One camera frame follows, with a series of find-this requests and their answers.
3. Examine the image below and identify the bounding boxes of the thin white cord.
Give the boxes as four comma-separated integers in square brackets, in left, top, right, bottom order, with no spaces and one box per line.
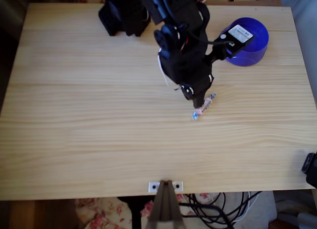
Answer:
[158,54,172,87]

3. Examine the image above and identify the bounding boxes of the thin black cable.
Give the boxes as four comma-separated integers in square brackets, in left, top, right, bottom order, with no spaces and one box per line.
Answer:
[188,191,263,226]

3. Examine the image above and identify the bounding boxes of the orange white candy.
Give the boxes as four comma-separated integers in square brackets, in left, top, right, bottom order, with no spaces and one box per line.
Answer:
[191,93,217,121]

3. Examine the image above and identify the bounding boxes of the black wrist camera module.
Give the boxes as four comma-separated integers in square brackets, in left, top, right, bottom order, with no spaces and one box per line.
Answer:
[205,24,256,64]

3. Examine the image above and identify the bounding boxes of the thick black cable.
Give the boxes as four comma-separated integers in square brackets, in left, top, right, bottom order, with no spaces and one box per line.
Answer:
[178,201,236,229]

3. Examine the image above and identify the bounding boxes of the purple plastic bowl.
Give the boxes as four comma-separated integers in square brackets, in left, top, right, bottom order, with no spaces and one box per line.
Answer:
[219,17,270,67]

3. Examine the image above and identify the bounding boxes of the metal table clamp bracket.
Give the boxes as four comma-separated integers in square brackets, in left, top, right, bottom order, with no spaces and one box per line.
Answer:
[146,179,185,229]

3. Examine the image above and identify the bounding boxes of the white mounting bracket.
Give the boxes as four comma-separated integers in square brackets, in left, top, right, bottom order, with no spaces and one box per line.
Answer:
[148,180,184,193]

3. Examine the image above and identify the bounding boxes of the black table-edge camera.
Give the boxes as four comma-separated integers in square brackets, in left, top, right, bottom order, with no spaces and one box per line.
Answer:
[301,152,317,190]

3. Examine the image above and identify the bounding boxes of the white cable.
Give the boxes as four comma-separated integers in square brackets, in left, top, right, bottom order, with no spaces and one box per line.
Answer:
[222,191,251,223]

